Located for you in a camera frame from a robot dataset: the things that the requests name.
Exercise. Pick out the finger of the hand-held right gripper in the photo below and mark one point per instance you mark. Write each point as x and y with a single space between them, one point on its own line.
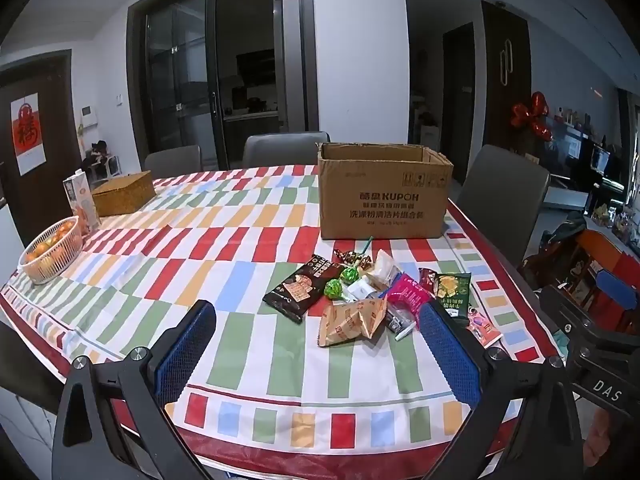
619 290
567 310

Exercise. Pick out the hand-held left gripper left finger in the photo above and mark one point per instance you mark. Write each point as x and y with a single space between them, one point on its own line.
185 355

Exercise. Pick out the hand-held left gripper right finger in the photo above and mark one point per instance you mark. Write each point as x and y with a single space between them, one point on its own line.
450 355

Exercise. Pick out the pink strip snack packet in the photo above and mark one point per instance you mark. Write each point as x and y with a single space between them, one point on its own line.
482 329

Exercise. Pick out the dark brown snack packet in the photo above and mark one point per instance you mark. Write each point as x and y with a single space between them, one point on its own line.
300 287

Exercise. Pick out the brown cardboard box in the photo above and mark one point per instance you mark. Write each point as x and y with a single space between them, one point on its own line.
380 200

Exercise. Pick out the person's right hand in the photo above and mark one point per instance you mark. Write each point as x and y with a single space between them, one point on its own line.
597 432

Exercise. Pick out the orange wooden chair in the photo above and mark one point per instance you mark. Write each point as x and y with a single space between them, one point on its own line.
595 255

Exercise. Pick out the clear dark small packet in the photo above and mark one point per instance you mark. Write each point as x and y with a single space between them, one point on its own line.
400 324

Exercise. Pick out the green cracker packet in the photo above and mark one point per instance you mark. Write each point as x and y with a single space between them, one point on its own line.
452 290

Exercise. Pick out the dark green bag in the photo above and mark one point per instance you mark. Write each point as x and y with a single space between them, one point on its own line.
570 227

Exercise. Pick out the small dark red packet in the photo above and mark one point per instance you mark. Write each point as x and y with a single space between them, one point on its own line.
427 277

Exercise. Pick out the beige bread packet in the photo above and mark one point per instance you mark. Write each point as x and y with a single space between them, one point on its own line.
350 320

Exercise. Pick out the small white packet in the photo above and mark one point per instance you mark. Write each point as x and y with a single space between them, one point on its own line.
361 291

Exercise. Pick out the white translucent snack packet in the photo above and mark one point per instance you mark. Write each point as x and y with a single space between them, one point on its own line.
385 266

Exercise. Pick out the colourful checked tablecloth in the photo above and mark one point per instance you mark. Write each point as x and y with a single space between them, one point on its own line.
200 240

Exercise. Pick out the red gold wrapped candy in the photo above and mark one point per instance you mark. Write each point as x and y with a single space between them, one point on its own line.
365 262
345 255

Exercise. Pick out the grey dining chair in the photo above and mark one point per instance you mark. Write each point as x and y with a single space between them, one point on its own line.
285 150
505 200
172 161

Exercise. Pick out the green wrapped candy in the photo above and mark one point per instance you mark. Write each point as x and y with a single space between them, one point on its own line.
332 289
349 274

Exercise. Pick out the green striped stick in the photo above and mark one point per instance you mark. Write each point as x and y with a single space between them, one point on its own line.
369 245

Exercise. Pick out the white fruit basket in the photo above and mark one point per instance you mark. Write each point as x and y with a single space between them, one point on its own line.
55 260

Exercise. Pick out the woven straw box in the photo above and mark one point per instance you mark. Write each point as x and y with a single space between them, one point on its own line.
122 195

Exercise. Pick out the pile of oranges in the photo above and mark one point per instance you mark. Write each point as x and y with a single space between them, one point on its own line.
52 242

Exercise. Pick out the milk carton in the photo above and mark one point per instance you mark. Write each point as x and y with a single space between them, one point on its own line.
80 202

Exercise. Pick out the red balloon decoration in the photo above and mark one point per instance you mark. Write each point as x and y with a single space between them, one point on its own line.
532 115

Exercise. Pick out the dark tall cabinet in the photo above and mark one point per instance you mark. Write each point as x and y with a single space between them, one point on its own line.
505 100

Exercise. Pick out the white storage box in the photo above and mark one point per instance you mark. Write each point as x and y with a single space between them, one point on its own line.
429 135

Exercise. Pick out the dark wooden door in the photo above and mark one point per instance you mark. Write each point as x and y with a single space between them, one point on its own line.
57 160

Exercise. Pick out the white intercom panel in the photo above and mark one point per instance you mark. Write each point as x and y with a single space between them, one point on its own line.
89 116

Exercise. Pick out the sliding glass door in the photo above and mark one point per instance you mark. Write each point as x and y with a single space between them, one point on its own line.
185 75

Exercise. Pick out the red white wall poster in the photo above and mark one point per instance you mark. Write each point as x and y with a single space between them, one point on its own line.
29 135

